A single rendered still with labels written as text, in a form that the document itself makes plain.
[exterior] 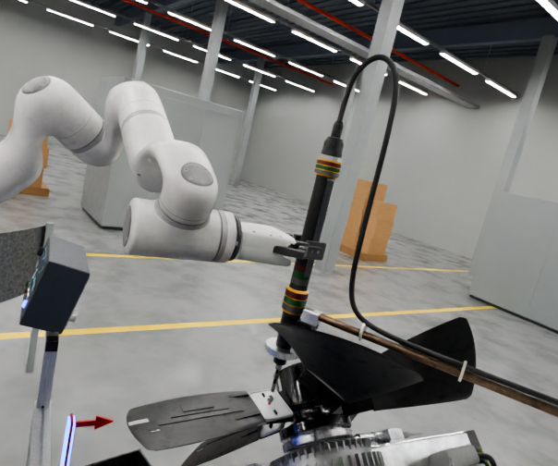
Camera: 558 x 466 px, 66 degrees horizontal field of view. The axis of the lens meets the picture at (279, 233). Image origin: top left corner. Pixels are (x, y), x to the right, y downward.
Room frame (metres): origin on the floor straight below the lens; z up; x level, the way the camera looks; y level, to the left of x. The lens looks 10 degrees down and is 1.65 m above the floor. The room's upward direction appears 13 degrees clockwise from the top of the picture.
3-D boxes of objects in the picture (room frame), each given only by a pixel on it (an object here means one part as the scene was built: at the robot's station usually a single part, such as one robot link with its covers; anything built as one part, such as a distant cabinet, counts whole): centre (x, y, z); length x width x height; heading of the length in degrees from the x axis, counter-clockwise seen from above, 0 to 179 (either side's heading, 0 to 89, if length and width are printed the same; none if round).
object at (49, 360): (1.05, 0.52, 0.96); 0.03 x 0.03 x 0.20; 30
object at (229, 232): (0.68, 0.09, 1.50); 0.09 x 0.03 x 0.08; 30
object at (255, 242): (0.71, 0.04, 1.50); 0.11 x 0.10 x 0.07; 120
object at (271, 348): (0.76, -0.07, 1.35); 0.09 x 0.07 x 0.10; 65
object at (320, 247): (0.73, -0.06, 1.51); 0.07 x 0.03 x 0.03; 120
